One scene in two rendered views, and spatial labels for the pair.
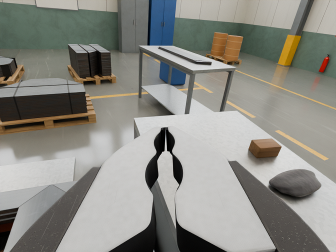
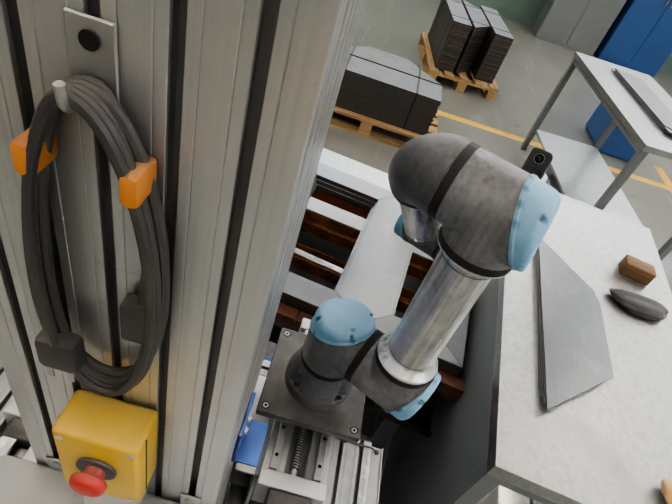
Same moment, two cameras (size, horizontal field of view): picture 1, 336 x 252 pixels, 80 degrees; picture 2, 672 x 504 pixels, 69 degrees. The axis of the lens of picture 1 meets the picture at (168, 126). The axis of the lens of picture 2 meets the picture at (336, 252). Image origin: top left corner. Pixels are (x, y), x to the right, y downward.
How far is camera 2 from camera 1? 1.15 m
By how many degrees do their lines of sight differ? 23
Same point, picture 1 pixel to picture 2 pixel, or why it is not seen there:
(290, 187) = (625, 300)
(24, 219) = (382, 209)
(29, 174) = (373, 179)
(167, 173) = not seen: hidden behind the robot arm
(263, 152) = (630, 271)
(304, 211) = (621, 319)
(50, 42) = not seen: outside the picture
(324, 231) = (624, 333)
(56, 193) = not seen: hidden behind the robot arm
